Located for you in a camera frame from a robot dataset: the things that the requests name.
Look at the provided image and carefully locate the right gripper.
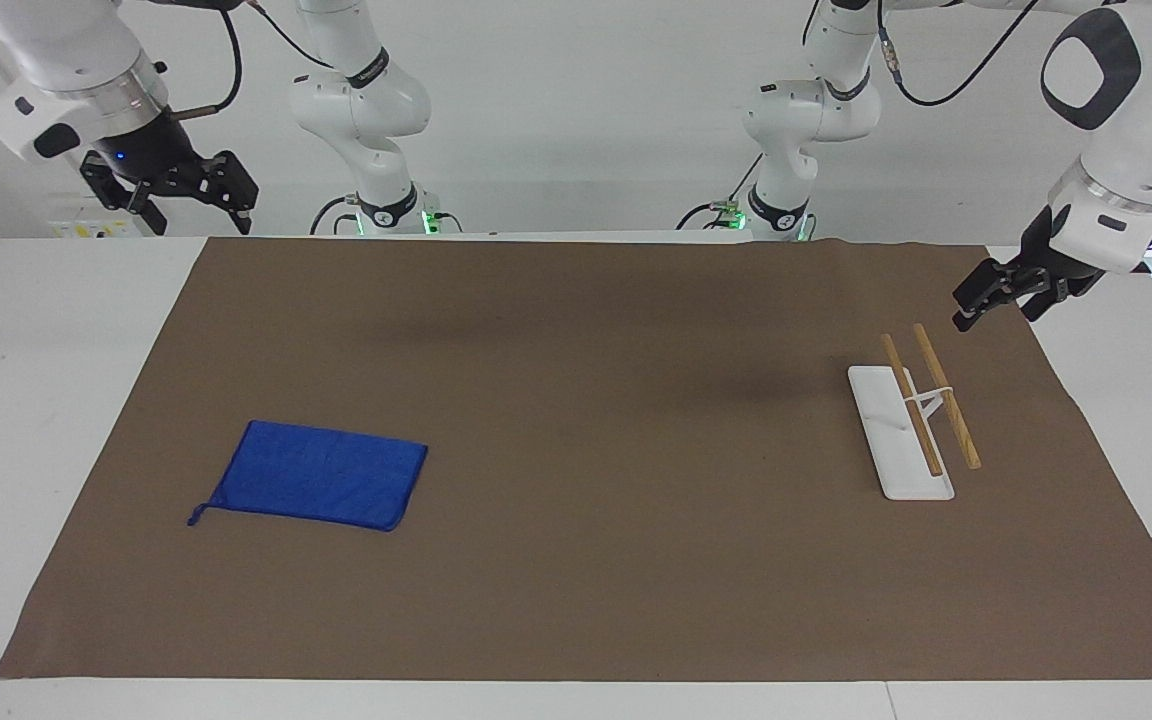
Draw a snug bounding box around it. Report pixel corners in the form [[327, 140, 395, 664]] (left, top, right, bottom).
[[80, 108, 260, 238]]

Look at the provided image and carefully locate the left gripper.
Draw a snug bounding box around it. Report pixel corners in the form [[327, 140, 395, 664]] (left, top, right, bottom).
[[953, 204, 1107, 332]]

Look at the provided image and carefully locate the blue towel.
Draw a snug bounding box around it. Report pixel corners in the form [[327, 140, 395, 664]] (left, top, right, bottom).
[[186, 419, 430, 534]]

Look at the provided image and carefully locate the white power strip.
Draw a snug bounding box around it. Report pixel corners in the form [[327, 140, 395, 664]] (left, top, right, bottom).
[[48, 218, 143, 239]]

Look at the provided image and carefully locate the white rack with wooden bars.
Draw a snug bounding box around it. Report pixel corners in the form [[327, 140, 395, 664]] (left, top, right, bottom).
[[847, 322, 983, 502]]

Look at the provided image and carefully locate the black cable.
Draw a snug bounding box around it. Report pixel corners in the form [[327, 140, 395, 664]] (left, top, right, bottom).
[[171, 6, 244, 122], [676, 150, 769, 232], [244, 0, 337, 72], [310, 194, 365, 237], [876, 0, 1043, 108]]

